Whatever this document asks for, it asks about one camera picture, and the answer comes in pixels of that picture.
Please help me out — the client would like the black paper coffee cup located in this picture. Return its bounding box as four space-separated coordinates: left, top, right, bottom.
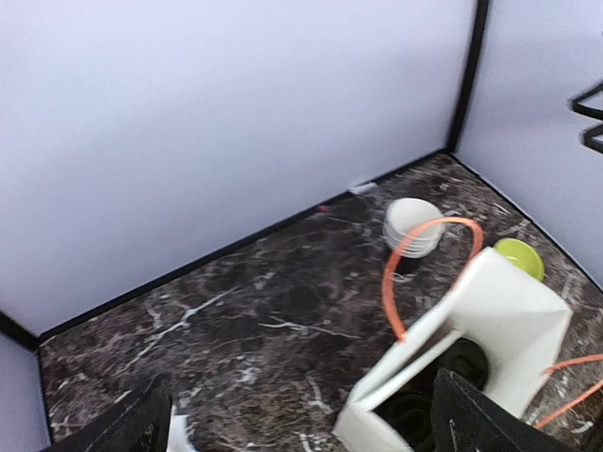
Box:
385 392 435 451
437 338 490 391

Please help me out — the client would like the white tape piece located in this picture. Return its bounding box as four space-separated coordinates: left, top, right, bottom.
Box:
348 182 377 196

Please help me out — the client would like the stack of paper coffee cups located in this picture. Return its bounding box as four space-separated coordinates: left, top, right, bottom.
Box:
383 198 446 275

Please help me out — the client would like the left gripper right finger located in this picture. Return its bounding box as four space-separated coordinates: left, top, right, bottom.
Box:
431 369 573 452

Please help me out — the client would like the green bowl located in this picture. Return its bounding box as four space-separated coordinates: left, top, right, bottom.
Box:
494 237 545 282

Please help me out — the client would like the right black frame post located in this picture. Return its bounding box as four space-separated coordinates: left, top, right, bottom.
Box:
444 0 490 154

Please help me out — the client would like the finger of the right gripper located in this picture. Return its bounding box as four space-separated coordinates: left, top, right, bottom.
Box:
568 82 603 119
581 123 603 154

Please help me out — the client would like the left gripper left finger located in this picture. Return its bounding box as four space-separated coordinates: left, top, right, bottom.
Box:
46 374 172 452

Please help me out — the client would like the single white straw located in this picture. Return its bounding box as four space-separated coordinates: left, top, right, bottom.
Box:
166 414 190 452

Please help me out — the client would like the left black frame post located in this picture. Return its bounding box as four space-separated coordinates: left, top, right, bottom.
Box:
0 312 40 352

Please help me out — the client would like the white paper gift bag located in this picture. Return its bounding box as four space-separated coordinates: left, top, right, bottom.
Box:
334 218 572 451

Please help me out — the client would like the black frame post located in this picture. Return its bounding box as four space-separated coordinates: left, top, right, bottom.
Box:
0 312 40 352
444 0 490 154

